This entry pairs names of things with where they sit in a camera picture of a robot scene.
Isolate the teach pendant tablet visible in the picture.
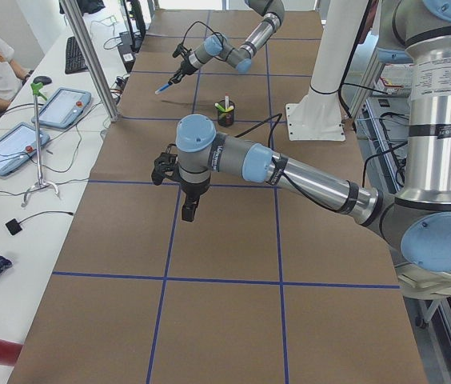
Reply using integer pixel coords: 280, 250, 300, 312
0, 122, 37, 177
39, 87, 91, 130

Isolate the black keyboard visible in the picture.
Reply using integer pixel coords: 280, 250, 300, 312
65, 36, 87, 74

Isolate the small black puck device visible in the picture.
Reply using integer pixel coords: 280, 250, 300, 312
5, 218, 22, 235

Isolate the green highlighter pen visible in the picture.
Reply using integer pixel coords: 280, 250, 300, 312
214, 102, 226, 113

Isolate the aluminium frame post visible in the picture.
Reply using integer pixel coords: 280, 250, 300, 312
60, 0, 119, 122

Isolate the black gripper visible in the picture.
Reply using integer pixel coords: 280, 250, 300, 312
181, 178, 210, 222
169, 61, 196, 84

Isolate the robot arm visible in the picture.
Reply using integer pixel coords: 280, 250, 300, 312
158, 0, 285, 93
174, 1, 451, 279

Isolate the black mesh pen cup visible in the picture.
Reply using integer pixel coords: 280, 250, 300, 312
216, 100, 235, 127

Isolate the near teach pendant tablet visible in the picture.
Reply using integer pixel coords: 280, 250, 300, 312
0, 122, 37, 177

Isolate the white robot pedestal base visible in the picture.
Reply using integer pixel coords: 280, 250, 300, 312
285, 0, 369, 141

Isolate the green tipped metal stand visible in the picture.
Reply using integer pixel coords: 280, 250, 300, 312
21, 76, 60, 208

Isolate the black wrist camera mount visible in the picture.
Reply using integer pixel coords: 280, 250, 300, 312
151, 152, 182, 186

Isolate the blue marker pen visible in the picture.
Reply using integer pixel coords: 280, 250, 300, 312
155, 83, 172, 94

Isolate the far teach pendant tablet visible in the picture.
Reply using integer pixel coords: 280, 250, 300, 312
39, 87, 91, 130

